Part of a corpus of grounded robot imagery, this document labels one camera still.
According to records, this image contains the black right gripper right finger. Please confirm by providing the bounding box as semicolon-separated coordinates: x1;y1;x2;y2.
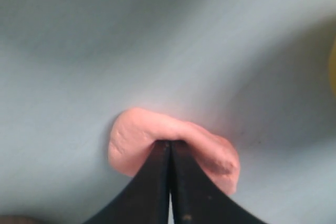
169;141;264;224

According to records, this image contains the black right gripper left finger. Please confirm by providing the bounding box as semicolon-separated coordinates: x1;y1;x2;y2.
86;141;170;224

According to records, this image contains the orange salmon piece toy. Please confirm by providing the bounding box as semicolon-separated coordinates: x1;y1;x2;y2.
108;108;240;195

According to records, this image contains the yellow lemon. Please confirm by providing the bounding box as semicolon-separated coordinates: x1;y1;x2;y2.
328;41;336;95

